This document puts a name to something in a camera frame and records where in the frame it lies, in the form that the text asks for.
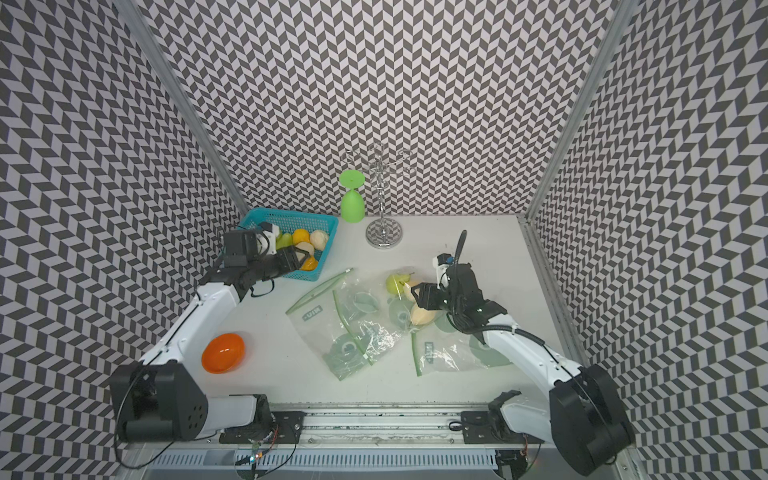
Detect cream pear bag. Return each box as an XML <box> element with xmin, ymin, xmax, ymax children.
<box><xmin>295</xmin><ymin>242</ymin><xmax>315</xmax><ymax>256</ymax></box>
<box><xmin>410</xmin><ymin>305</ymin><xmax>438</xmax><ymax>327</ymax></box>
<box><xmin>402</xmin><ymin>282</ymin><xmax>416</xmax><ymax>303</ymax></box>
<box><xmin>309</xmin><ymin>230</ymin><xmax>329</xmax><ymax>251</ymax></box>

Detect chrome glass holder stand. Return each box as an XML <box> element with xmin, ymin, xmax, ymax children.
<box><xmin>341</xmin><ymin>143</ymin><xmax>415</xmax><ymax>250</ymax></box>

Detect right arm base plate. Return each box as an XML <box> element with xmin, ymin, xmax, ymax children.
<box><xmin>459</xmin><ymin>411</ymin><xmax>543</xmax><ymax>445</ymax></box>

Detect zip-top bag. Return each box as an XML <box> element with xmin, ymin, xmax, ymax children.
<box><xmin>411</xmin><ymin>314</ymin><xmax>511</xmax><ymax>377</ymax></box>
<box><xmin>330</xmin><ymin>270</ymin><xmax>419</xmax><ymax>372</ymax></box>
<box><xmin>286</xmin><ymin>269</ymin><xmax>372</xmax><ymax>381</ymax></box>

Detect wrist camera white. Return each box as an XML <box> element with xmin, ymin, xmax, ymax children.
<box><xmin>433</xmin><ymin>253</ymin><xmax>454</xmax><ymax>289</ymax></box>
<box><xmin>257</xmin><ymin>222</ymin><xmax>281</xmax><ymax>255</ymax></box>

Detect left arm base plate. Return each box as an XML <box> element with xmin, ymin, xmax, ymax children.
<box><xmin>218</xmin><ymin>411</ymin><xmax>306</xmax><ymax>446</ymax></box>

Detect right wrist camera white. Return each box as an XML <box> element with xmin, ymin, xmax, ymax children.
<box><xmin>433</xmin><ymin>253</ymin><xmax>454</xmax><ymax>289</ymax></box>

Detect orange bowl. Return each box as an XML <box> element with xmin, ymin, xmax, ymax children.
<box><xmin>201</xmin><ymin>333</ymin><xmax>246</xmax><ymax>374</ymax></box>

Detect green pear bag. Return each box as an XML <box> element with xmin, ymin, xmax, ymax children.
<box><xmin>276</xmin><ymin>232</ymin><xmax>294</xmax><ymax>250</ymax></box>
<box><xmin>385</xmin><ymin>273</ymin><xmax>411</xmax><ymax>298</ymax></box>

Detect teal plastic basket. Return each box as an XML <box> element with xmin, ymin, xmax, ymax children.
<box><xmin>238</xmin><ymin>208</ymin><xmax>339</xmax><ymax>281</ymax></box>

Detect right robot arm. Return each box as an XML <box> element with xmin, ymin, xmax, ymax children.
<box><xmin>412</xmin><ymin>254</ymin><xmax>635</xmax><ymax>476</ymax></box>

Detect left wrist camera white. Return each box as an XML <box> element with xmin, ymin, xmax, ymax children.
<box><xmin>257</xmin><ymin>222</ymin><xmax>281</xmax><ymax>255</ymax></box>

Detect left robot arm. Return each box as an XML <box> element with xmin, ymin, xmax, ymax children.
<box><xmin>109</xmin><ymin>228</ymin><xmax>314</xmax><ymax>443</ymax></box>

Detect yellow pear bag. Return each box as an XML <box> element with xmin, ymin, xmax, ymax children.
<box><xmin>292</xmin><ymin>228</ymin><xmax>311</xmax><ymax>245</ymax></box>
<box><xmin>300</xmin><ymin>257</ymin><xmax>318</xmax><ymax>272</ymax></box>

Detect green plastic wine glass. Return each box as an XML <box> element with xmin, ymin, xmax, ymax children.
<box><xmin>339</xmin><ymin>169</ymin><xmax>365</xmax><ymax>223</ymax></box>

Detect aluminium front rail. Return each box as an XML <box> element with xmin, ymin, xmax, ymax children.
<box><xmin>134</xmin><ymin>404</ymin><xmax>634</xmax><ymax>448</ymax></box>

